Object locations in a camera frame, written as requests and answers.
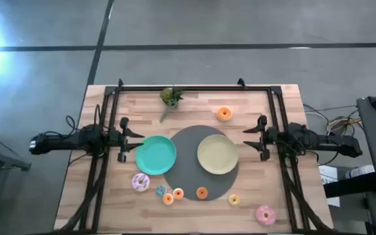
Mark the white paper sheet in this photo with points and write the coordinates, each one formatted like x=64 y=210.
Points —
x=328 y=173

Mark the beige round plate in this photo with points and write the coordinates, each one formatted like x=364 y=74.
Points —
x=218 y=154

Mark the small yellow donut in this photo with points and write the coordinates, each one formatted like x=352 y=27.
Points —
x=231 y=202

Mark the grey round mat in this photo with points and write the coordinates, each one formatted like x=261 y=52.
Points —
x=188 y=182

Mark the small blue donut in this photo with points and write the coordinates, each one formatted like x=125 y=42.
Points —
x=158 y=192

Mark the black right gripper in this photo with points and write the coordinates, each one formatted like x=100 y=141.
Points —
x=264 y=138

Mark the white bottle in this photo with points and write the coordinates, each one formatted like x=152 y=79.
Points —
x=359 y=171

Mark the black beam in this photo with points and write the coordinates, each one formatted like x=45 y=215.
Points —
x=351 y=185

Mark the large chocolate frosted donut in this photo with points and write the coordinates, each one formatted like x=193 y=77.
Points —
x=220 y=117

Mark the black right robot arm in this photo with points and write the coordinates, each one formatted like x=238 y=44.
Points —
x=322 y=143

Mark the large lilac frosted donut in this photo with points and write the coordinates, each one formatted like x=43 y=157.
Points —
x=136 y=184

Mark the black metal table frame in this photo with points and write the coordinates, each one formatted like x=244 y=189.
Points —
x=191 y=88

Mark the small green potted plant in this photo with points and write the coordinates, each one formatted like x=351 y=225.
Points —
x=171 y=96

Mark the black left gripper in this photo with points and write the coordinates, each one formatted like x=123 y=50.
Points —
x=122 y=140

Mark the large pink frosted donut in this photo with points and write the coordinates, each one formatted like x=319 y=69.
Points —
x=260 y=218

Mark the small orange donut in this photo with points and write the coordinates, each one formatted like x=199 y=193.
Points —
x=175 y=196
x=198 y=195
x=165 y=201

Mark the teal round plate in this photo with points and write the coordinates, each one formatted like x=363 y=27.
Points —
x=156 y=155

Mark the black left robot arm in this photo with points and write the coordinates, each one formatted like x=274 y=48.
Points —
x=60 y=141

